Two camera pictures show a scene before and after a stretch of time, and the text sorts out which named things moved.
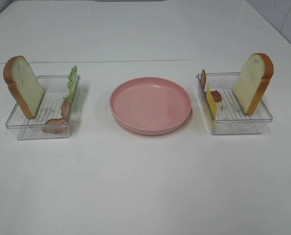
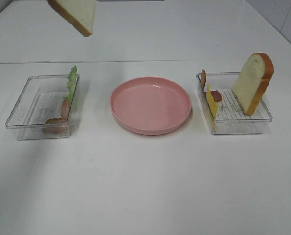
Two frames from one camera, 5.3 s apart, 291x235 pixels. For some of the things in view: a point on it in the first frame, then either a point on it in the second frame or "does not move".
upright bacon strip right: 203,78 does not move
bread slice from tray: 25,85 -> 80,13
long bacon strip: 59,126 does not move
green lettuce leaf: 72,83 does not move
